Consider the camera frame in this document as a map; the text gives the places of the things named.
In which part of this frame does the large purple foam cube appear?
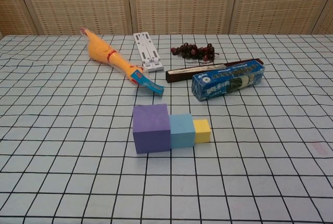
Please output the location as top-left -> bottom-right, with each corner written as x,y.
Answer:
132,103 -> 172,155

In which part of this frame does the medium blue foam cube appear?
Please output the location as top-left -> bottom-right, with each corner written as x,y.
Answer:
169,113 -> 196,149

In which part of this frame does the light blue checkered tablecloth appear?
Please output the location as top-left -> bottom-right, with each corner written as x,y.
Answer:
0,34 -> 333,224

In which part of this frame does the small yellow foam cube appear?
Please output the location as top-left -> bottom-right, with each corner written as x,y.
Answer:
193,119 -> 211,143

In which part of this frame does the dark red grape bunch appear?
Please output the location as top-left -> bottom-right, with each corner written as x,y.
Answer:
171,42 -> 219,61

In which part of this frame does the blue cookie box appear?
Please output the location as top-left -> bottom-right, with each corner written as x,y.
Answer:
191,60 -> 266,102

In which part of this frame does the woven bamboo screen panel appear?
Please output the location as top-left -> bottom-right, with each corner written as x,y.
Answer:
228,0 -> 329,35
0,0 -> 40,37
311,0 -> 333,35
126,0 -> 240,35
15,0 -> 132,36

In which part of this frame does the white folding stand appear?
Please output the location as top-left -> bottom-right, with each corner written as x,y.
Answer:
133,32 -> 164,73

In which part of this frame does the yellow rubber chicken toy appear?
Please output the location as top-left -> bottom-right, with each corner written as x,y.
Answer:
80,28 -> 144,85

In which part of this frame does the dark red folded fan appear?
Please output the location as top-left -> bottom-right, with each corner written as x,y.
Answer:
165,58 -> 263,83

